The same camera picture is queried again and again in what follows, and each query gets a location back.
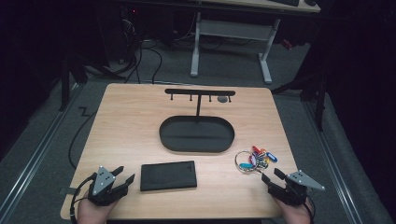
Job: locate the black computer mouse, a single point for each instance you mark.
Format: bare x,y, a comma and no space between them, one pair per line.
310,2

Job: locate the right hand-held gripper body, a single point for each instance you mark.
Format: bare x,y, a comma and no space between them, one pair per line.
294,191

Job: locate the grey round table grommet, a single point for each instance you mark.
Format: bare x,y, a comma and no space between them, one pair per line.
222,99

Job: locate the black wallet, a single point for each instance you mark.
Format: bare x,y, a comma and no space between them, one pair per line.
168,175

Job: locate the person's right hand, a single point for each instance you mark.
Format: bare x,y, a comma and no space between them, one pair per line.
295,214

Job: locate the dark computer tower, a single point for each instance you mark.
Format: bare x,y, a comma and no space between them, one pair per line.
124,31

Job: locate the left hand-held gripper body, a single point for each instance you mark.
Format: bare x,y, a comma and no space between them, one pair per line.
101,185

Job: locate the white-framed background desk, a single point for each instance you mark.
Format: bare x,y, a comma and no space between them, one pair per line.
233,29

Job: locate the grey tape strip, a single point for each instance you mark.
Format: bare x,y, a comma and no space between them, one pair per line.
65,191

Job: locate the black keyboard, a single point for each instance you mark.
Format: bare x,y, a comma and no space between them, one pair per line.
286,2

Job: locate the black key stand with tray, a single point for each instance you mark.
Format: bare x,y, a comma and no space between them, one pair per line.
196,133

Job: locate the metal floor rail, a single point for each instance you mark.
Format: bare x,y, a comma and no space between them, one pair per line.
34,161
333,168

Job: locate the person's left hand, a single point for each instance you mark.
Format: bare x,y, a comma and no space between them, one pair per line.
93,213

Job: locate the black metal stand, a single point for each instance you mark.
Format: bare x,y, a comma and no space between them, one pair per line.
65,81
320,102

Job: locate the small red object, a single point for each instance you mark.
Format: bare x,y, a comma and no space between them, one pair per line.
287,44

